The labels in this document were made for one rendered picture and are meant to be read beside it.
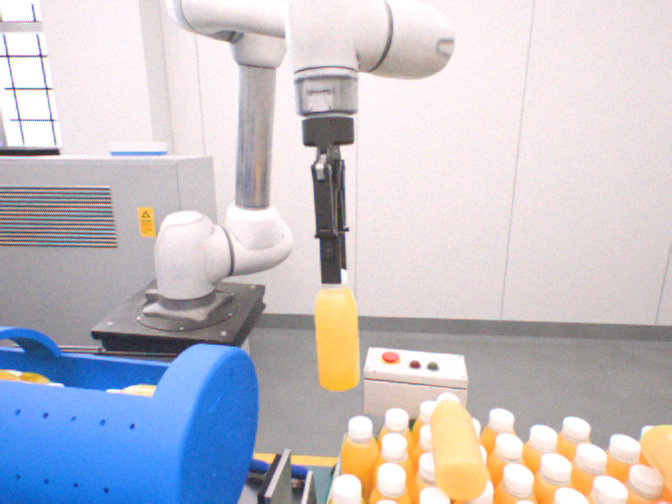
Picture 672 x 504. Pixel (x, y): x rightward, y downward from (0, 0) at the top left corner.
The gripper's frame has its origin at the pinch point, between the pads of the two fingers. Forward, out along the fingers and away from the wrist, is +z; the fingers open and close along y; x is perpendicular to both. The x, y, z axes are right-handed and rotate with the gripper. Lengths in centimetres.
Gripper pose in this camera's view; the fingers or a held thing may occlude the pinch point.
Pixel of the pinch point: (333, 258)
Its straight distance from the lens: 65.9
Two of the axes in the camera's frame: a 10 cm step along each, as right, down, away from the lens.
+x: 9.8, 0.0, -2.0
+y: -1.9, 1.9, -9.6
